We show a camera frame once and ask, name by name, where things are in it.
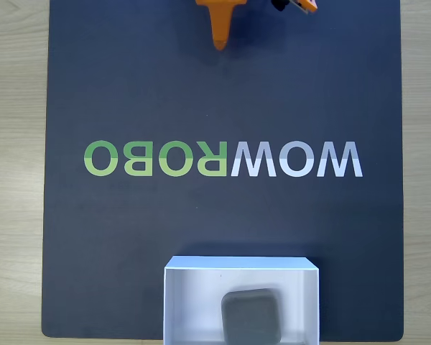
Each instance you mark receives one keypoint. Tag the grey square rounded case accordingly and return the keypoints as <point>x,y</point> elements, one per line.
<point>251,316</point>

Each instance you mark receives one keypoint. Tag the dark mat with WOWROBO print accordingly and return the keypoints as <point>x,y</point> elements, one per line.
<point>129,223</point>

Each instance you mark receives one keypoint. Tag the orange gripper camera mount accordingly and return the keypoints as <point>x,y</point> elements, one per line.
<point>301,5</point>

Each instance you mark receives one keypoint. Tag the white open cardboard box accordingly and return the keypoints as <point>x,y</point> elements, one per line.
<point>190,305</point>

